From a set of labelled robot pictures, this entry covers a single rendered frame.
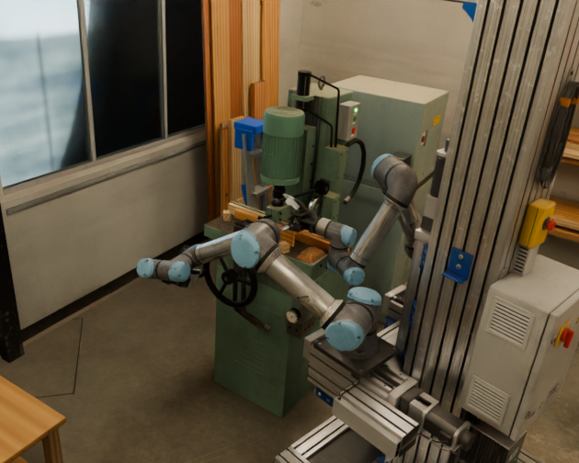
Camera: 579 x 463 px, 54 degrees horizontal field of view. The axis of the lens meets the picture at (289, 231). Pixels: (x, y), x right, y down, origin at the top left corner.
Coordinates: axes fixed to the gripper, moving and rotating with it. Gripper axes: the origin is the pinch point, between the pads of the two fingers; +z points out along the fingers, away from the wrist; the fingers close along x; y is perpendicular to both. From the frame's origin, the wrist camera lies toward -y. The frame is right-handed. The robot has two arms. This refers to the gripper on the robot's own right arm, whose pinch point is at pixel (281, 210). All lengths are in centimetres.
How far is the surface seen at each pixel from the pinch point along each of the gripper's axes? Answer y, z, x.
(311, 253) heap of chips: -6.4, -13.7, 16.9
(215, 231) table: -1.4, 35.0, 21.5
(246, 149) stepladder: -74, 75, 3
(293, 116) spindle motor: -9.4, 5.7, -37.7
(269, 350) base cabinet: -5, 0, 73
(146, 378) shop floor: 12, 62, 112
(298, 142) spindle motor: -13.6, 4.3, -26.2
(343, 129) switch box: -41, -2, -30
